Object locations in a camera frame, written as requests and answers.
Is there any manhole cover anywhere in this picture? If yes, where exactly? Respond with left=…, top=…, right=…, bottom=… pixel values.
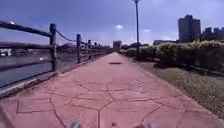
left=108, top=61, right=123, bottom=65

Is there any green hedge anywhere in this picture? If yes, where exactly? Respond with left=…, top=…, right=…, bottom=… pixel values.
left=120, top=40, right=224, bottom=75

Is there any tall dark building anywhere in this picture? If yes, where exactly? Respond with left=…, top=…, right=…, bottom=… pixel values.
left=177, top=14, right=202, bottom=44

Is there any low dark building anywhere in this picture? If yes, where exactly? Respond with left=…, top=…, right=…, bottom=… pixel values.
left=200, top=26, right=224, bottom=42

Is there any tall lamp post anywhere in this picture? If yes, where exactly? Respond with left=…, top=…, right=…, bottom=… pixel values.
left=132, top=0, right=141, bottom=61

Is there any grass strip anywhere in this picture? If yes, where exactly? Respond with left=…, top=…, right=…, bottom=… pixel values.
left=134, top=59, right=224, bottom=120

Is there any water surface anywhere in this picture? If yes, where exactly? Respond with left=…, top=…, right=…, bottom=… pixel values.
left=0, top=52, right=88, bottom=88

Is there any dark wooden railing fence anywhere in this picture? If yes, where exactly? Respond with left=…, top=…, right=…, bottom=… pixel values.
left=0, top=19, right=114, bottom=88

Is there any distant building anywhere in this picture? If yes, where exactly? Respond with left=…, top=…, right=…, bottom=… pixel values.
left=112, top=40, right=123, bottom=52

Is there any red stone-pattern path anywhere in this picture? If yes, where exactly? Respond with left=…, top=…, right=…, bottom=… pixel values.
left=0, top=51, right=224, bottom=128

